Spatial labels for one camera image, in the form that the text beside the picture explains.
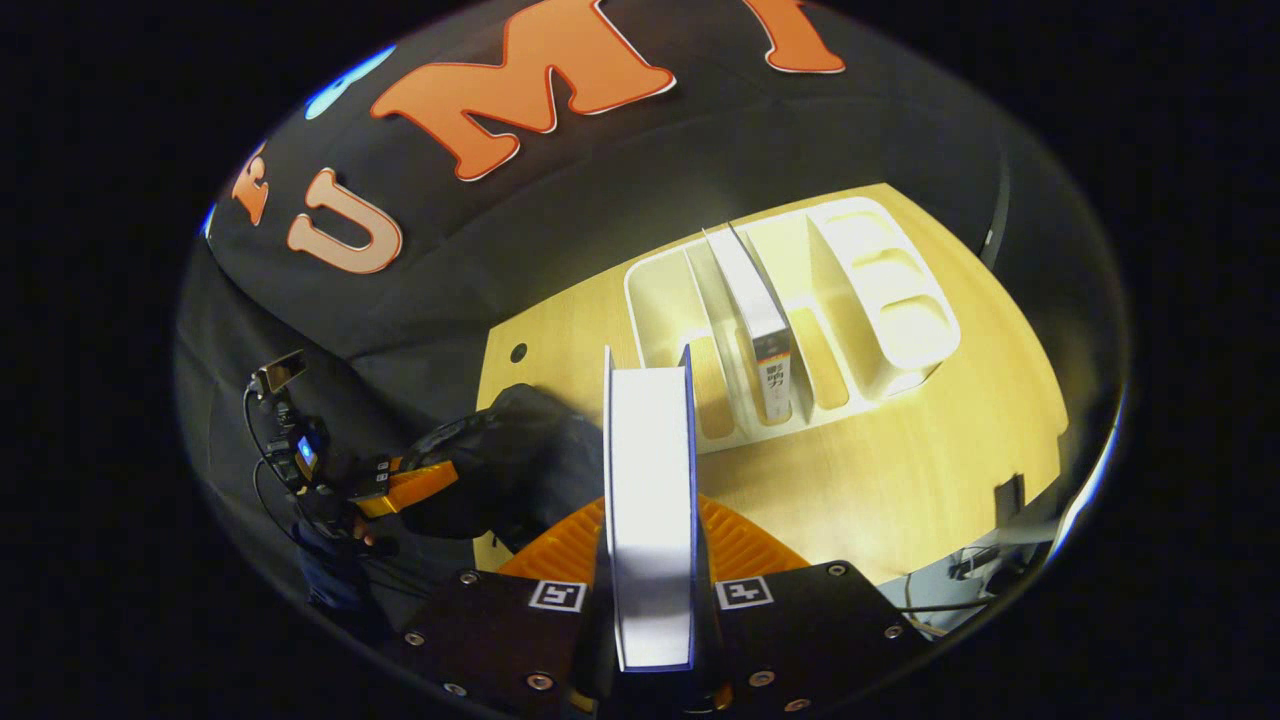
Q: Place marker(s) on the thin black strip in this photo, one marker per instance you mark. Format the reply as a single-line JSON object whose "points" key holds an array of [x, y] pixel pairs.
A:
{"points": [[1003, 200]]}

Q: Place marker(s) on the white grey book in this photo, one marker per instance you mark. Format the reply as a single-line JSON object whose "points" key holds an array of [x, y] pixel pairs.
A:
{"points": [[750, 300]]}

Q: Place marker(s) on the black table bracket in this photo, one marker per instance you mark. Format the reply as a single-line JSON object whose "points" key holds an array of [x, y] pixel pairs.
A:
{"points": [[1010, 497]]}

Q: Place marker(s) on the black schoolbag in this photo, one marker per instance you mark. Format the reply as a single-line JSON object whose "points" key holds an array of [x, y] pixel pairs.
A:
{"points": [[520, 450]]}

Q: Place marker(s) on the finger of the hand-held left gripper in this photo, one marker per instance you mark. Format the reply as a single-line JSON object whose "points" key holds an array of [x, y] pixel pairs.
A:
{"points": [[410, 487]]}

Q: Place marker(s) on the white plastic bookshelf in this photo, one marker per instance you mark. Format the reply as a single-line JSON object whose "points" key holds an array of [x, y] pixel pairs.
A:
{"points": [[880, 290]]}

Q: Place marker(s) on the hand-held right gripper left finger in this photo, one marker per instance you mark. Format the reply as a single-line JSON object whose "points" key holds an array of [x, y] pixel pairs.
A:
{"points": [[490, 630]]}

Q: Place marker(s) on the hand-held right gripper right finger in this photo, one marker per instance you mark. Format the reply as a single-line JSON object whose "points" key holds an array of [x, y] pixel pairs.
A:
{"points": [[810, 630]]}

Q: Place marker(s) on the blue cover book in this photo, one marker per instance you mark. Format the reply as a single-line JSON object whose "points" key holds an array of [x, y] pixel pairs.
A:
{"points": [[650, 480]]}

